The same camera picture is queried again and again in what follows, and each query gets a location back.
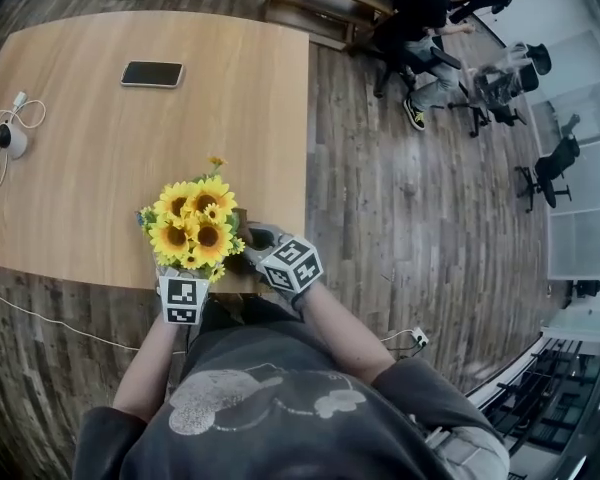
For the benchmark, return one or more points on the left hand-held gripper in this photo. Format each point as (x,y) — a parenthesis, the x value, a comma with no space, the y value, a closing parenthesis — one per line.
(182,298)

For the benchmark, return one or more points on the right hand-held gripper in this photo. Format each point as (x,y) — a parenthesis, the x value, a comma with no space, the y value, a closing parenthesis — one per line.
(292,265)

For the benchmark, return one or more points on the brown cloth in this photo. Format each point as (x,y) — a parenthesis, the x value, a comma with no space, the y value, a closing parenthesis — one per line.
(240,218)

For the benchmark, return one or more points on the yellow sunflower bouquet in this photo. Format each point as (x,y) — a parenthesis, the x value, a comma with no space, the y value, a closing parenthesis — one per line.
(200,228)

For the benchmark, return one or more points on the person's left forearm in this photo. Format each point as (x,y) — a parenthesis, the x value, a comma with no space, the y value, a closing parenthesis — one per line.
(147,368)

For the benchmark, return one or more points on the person's right forearm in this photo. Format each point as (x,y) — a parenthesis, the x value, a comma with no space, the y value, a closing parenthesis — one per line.
(347,338)

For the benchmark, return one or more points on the person's black trousers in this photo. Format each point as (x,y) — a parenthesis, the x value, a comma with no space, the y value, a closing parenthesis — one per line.
(250,313)

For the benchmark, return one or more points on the person's grey printed shirt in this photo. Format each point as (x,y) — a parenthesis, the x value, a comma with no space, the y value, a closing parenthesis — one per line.
(280,418)

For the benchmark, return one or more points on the white power strip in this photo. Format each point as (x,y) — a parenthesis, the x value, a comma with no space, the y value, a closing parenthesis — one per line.
(420,336)

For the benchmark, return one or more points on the smartphone with pale case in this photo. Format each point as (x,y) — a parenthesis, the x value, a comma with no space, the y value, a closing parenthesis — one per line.
(152,74)

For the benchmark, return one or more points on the wooden bench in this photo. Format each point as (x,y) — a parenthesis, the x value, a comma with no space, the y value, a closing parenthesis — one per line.
(320,8)

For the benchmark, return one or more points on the white charger plug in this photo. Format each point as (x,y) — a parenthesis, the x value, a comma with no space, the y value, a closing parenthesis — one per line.
(20,99)

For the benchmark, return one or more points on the plastic-wrapped black office chair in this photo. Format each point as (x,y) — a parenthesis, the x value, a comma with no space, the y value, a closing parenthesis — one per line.
(500,88)

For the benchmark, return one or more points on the black metal railing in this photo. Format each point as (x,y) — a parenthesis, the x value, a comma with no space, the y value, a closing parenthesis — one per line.
(545,398)

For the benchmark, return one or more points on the white round camera device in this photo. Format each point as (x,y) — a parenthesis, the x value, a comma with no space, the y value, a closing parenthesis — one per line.
(11,140)

